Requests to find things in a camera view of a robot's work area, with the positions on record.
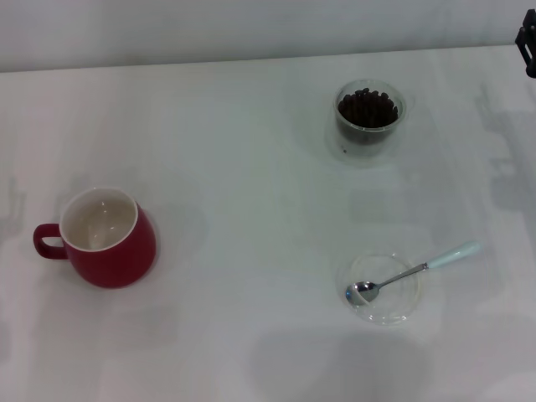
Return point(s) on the clear glass saucer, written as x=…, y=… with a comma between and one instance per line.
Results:
x=389, y=310

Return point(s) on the pile of coffee beans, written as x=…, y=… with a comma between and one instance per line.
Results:
x=368, y=111

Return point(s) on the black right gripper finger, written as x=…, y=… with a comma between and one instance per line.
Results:
x=528, y=50

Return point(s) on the double-wall glass cup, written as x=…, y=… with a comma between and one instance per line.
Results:
x=356, y=153

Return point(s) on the red ceramic mug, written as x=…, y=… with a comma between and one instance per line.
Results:
x=117, y=264

